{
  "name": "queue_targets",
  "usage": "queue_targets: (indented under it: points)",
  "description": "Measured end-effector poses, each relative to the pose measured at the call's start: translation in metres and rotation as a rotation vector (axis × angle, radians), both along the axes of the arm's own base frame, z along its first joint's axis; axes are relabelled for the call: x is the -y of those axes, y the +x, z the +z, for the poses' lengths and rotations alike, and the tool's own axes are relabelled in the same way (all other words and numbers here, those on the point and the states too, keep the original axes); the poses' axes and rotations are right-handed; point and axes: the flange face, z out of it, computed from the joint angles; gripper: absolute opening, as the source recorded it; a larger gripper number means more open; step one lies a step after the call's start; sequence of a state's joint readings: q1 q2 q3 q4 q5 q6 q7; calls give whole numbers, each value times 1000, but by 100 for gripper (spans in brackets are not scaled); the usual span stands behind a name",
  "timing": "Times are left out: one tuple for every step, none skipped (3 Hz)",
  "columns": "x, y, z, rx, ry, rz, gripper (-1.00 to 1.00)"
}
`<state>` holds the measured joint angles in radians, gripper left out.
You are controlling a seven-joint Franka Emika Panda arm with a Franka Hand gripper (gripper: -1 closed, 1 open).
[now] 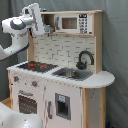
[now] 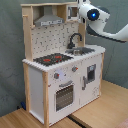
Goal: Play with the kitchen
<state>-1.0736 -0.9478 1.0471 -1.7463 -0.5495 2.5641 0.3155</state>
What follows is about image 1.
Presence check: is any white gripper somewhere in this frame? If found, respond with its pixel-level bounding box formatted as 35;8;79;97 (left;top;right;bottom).
22;3;45;36

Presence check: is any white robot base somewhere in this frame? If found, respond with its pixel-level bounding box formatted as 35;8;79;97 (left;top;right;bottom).
0;103;43;128

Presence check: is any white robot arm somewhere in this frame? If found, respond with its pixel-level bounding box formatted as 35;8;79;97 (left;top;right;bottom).
0;3;45;60

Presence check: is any wooden toy kitchen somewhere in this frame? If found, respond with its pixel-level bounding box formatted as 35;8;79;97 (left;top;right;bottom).
8;10;115;128

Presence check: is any grey range hood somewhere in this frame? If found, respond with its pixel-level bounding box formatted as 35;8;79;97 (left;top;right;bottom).
43;24;54;34

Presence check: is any toy microwave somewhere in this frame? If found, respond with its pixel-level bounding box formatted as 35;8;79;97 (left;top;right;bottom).
55;14;93;34

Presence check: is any black toy stovetop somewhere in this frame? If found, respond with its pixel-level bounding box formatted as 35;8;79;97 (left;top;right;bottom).
20;61;56;73

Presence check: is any left red stove knob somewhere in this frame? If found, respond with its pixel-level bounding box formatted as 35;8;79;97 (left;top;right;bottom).
13;76;19;82

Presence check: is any red stove knob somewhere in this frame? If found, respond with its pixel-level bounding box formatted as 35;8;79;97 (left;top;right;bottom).
32;81;38;87
13;76;19;82

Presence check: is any black toy faucet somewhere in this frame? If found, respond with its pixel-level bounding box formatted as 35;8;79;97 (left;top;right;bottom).
76;50;94;70

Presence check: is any right red stove knob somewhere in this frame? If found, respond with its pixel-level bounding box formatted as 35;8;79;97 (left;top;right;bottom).
32;81;38;87

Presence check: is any grey toy sink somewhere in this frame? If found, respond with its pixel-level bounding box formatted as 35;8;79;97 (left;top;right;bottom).
52;67;92;81

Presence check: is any toy oven door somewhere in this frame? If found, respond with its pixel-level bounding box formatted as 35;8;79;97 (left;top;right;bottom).
18;90;37;114

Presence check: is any white cupboard door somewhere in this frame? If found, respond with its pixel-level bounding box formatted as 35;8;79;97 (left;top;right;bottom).
44;81;81;128

